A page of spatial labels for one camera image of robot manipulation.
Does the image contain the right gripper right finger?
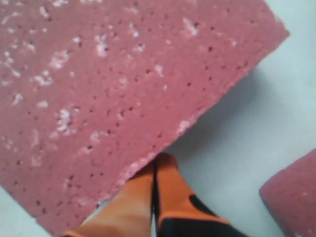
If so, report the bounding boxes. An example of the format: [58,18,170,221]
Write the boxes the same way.
[154,153,245,237]

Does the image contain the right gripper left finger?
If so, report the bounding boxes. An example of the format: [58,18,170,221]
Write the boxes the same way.
[64,163,155,237]

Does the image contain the red brick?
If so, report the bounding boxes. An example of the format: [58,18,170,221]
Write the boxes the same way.
[0,0,289,237]
[259,149,316,237]

